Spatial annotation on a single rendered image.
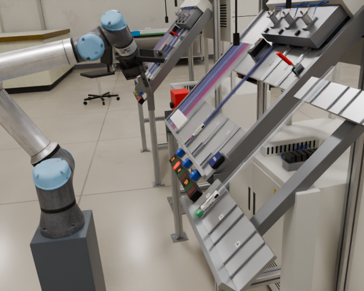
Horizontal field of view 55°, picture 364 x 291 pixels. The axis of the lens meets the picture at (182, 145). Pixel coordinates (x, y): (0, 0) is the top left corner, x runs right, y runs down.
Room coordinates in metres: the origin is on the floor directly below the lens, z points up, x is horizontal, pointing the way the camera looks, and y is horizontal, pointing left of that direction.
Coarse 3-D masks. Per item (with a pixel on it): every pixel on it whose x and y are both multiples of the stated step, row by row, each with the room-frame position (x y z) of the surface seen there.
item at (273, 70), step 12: (264, 24) 1.64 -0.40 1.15; (252, 36) 1.64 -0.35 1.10; (276, 48) 1.36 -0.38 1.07; (288, 48) 1.28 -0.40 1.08; (300, 48) 1.22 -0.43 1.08; (252, 60) 1.44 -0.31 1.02; (264, 60) 1.36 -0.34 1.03; (276, 60) 1.28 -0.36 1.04; (300, 60) 1.16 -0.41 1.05; (312, 60) 1.10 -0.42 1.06; (240, 72) 1.44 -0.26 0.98; (264, 72) 1.28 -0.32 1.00; (276, 72) 1.21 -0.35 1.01; (288, 72) 1.15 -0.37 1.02; (276, 84) 1.15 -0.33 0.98; (288, 84) 1.09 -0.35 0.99
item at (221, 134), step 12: (204, 108) 1.45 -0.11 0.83; (192, 120) 1.44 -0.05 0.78; (204, 120) 1.36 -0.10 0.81; (216, 120) 1.28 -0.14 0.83; (228, 120) 1.20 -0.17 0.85; (180, 132) 1.44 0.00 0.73; (192, 132) 1.35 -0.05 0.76; (204, 132) 1.27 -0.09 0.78; (216, 132) 1.20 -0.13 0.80; (228, 132) 1.14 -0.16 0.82; (240, 132) 1.08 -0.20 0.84; (192, 144) 1.27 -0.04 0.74; (204, 144) 1.19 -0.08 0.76; (216, 144) 1.13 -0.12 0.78; (228, 144) 1.08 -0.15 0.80; (204, 156) 1.13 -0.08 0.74; (204, 168) 1.07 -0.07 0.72
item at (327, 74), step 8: (328, 72) 0.85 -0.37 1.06; (320, 80) 0.85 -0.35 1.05; (312, 88) 0.85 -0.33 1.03; (304, 96) 0.85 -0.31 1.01; (296, 104) 0.85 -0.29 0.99; (304, 104) 0.84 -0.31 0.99; (288, 112) 0.84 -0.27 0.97; (296, 112) 0.83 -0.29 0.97; (288, 120) 0.83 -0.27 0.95; (280, 128) 0.83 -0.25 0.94; (272, 136) 0.82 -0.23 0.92; (264, 144) 0.82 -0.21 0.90; (256, 152) 0.81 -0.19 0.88; (248, 160) 0.81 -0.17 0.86; (240, 168) 0.81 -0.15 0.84; (232, 176) 0.80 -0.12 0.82; (224, 184) 0.80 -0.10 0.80; (200, 208) 0.79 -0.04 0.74
